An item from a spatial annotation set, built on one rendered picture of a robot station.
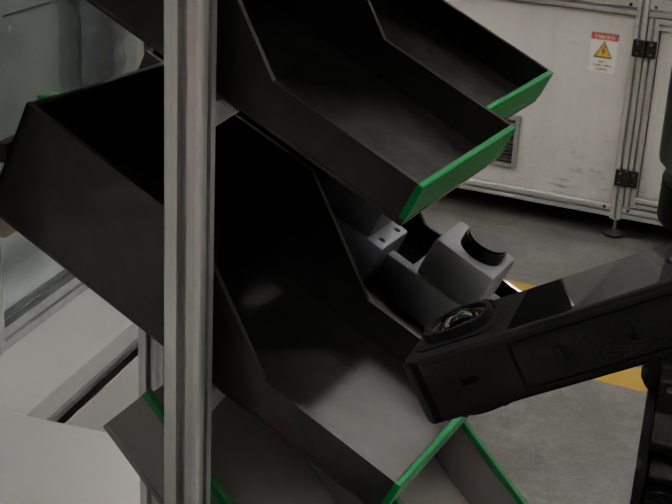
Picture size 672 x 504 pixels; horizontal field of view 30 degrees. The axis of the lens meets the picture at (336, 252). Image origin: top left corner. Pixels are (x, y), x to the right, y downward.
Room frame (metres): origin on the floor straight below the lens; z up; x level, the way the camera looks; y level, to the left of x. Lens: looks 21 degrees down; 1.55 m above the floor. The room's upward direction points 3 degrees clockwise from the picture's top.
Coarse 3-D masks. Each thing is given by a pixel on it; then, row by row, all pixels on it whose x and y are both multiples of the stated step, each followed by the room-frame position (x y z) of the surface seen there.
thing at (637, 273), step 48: (576, 288) 0.39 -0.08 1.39; (624, 288) 0.37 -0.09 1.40; (432, 336) 0.40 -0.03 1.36; (480, 336) 0.38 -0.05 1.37; (528, 336) 0.37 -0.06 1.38; (576, 336) 0.37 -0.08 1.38; (624, 336) 0.37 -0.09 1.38; (432, 384) 0.38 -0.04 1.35; (480, 384) 0.38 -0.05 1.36; (528, 384) 0.37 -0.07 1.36
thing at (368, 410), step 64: (64, 128) 0.65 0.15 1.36; (128, 128) 0.77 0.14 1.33; (256, 128) 0.74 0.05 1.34; (0, 192) 0.67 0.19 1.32; (64, 192) 0.65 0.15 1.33; (128, 192) 0.63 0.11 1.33; (256, 192) 0.74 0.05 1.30; (320, 192) 0.72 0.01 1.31; (64, 256) 0.65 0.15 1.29; (128, 256) 0.63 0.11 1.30; (256, 256) 0.73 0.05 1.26; (320, 256) 0.72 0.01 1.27; (256, 320) 0.67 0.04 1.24; (320, 320) 0.70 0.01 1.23; (384, 320) 0.70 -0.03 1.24; (256, 384) 0.59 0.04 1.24; (320, 384) 0.64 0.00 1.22; (384, 384) 0.66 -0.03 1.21; (320, 448) 0.57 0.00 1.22; (384, 448) 0.61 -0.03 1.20
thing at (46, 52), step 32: (0, 0) 1.44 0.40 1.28; (32, 0) 1.51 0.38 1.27; (64, 0) 1.59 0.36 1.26; (0, 32) 1.44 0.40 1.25; (32, 32) 1.51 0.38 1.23; (64, 32) 1.58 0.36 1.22; (128, 32) 1.76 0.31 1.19; (0, 64) 1.43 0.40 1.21; (32, 64) 1.50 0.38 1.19; (64, 64) 1.58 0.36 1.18; (128, 64) 1.76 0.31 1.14; (0, 96) 1.43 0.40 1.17; (32, 96) 1.50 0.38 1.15; (0, 128) 1.43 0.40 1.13; (32, 256) 1.49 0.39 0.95; (32, 288) 1.48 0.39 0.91
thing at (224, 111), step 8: (216, 96) 0.61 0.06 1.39; (216, 104) 0.60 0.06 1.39; (224, 104) 0.61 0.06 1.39; (216, 112) 0.60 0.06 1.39; (224, 112) 0.61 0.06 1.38; (232, 112) 0.62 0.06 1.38; (216, 120) 0.60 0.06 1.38; (224, 120) 0.61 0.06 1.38; (0, 168) 0.72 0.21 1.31; (216, 392) 0.61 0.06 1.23; (216, 400) 0.61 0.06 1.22
